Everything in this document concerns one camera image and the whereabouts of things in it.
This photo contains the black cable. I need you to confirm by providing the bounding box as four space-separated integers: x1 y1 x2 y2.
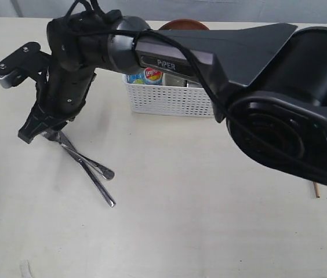
64 0 327 186

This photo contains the tape piece on table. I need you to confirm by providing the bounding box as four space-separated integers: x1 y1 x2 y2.
20 260 32 278

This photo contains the wooden chopstick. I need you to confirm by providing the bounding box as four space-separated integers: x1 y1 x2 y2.
313 182 321 199

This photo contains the blue chips bag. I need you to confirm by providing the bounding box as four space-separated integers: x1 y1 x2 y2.
126 68 163 86

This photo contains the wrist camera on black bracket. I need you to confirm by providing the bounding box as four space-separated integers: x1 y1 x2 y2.
0 42 50 89

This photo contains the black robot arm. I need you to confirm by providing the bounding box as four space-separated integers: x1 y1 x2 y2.
19 10 327 186

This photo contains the silver table knife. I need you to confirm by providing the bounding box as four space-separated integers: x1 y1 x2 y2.
56 130 117 208

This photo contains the white perforated plastic basket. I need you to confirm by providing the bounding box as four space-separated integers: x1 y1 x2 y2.
122 75 213 118

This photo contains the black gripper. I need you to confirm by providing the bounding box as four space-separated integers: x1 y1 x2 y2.
18 11 114 144

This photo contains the brown round plate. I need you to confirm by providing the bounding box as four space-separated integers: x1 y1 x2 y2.
159 19 209 30

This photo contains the silver fork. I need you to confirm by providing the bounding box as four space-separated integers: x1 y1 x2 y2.
42 131 115 181

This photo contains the metal cup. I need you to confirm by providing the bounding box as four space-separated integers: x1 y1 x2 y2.
184 80 202 88

